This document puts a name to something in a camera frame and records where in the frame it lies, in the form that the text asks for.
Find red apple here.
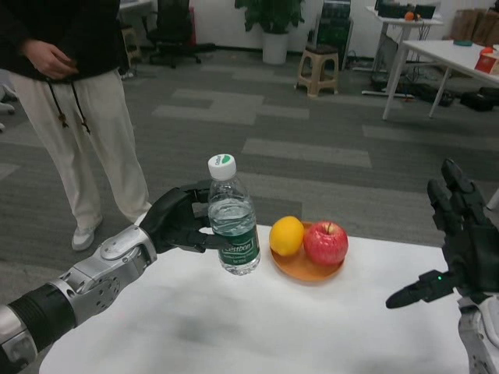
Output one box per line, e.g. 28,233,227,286
303,221,349,266

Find large leafy green plant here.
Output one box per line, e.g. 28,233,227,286
233,0,307,34

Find white standing desk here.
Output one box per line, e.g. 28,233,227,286
364,5,445,97

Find orange round plate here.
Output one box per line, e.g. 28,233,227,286
270,221,346,282

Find brown paper bags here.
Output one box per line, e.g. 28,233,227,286
451,7,499,46

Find person in cream trousers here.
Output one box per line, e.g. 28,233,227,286
0,0,153,252

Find red tissue box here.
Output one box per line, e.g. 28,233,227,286
473,52,499,75

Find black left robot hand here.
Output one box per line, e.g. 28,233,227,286
138,179,221,254

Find white long table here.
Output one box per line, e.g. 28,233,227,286
381,38,499,121

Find white plant pot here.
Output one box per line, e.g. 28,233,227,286
261,30,290,65

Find beige plastic stool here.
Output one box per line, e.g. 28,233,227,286
120,25,142,66
296,44,340,98

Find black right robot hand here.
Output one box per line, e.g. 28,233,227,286
385,157,499,311

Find black boxes on desk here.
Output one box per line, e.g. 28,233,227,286
374,0,437,19

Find yellow lemon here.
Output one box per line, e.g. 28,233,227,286
269,215,305,257

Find black case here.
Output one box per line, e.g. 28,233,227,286
459,87,499,114

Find clear water bottle green label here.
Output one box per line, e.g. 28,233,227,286
207,153,261,276

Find black equipment rack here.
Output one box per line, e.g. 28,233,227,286
314,0,354,71

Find black office chair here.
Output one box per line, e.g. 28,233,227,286
146,0,216,70

